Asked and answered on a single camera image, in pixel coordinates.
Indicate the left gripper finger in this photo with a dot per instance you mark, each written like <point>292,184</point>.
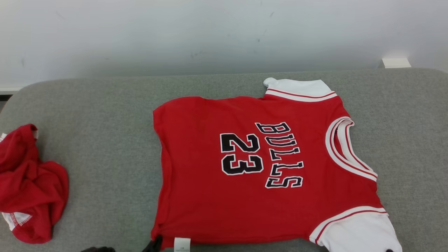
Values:
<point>154,246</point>
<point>99,250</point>

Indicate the red Bulls 23 jersey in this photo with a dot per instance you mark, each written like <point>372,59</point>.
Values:
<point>210,192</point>

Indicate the red basketball shorts white trim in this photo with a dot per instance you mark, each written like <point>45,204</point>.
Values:
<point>28,182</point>

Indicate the grey fabric sofa cushion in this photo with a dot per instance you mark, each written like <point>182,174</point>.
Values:
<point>105,122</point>

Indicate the white skirting board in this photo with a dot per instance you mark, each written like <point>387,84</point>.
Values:
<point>8,89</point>

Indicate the white wall box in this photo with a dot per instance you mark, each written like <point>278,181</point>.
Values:
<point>396,63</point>

